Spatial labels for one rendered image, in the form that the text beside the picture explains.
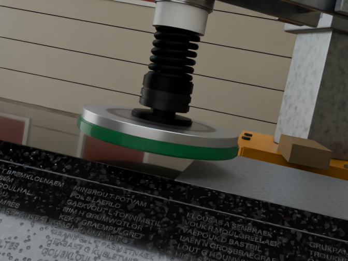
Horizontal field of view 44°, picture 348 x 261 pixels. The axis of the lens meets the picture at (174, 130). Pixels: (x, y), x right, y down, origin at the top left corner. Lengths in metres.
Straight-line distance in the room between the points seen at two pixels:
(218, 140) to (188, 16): 0.16
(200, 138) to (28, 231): 0.21
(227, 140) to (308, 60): 0.92
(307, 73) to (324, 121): 0.16
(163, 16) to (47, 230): 0.29
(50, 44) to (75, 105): 1.07
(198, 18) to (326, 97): 0.85
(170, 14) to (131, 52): 6.39
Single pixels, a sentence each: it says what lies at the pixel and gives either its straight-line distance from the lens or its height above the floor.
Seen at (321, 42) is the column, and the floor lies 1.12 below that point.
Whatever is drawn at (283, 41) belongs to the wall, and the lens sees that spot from 6.71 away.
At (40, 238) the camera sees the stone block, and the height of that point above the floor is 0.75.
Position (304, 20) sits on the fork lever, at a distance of 0.72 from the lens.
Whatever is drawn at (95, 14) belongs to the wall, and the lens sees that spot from 7.20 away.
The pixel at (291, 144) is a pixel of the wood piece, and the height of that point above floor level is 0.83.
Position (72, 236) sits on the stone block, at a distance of 0.49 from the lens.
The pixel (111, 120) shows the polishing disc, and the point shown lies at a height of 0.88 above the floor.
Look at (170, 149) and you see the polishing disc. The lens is 0.48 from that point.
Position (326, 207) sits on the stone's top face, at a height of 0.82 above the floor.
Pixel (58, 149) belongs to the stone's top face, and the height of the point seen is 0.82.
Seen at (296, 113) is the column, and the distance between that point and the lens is 1.41.
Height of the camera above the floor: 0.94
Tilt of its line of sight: 7 degrees down
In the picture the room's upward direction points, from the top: 11 degrees clockwise
